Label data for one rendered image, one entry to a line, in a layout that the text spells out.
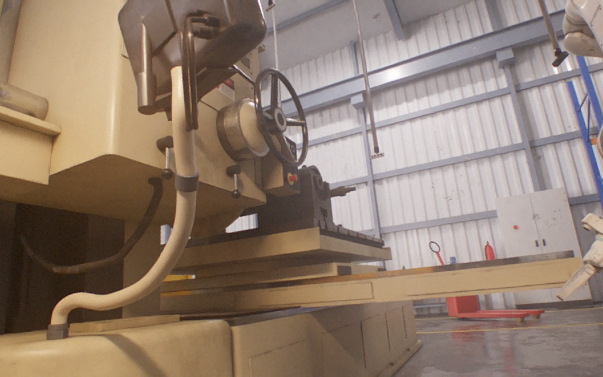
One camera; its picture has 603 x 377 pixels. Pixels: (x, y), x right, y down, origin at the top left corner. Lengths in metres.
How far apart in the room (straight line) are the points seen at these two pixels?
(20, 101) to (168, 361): 0.88
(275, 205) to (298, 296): 0.46
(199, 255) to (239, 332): 0.70
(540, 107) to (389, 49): 3.84
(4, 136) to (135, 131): 0.35
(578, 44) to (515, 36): 8.00
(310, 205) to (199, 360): 0.86
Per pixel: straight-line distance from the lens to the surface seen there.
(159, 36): 0.77
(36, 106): 1.40
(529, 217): 7.98
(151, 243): 1.97
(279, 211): 1.83
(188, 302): 2.31
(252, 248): 1.82
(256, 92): 1.26
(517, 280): 1.66
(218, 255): 1.95
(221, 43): 0.65
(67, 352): 1.06
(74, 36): 1.46
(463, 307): 6.80
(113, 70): 1.19
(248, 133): 1.38
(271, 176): 1.57
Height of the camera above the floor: 0.67
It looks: 14 degrees up
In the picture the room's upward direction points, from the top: 5 degrees counter-clockwise
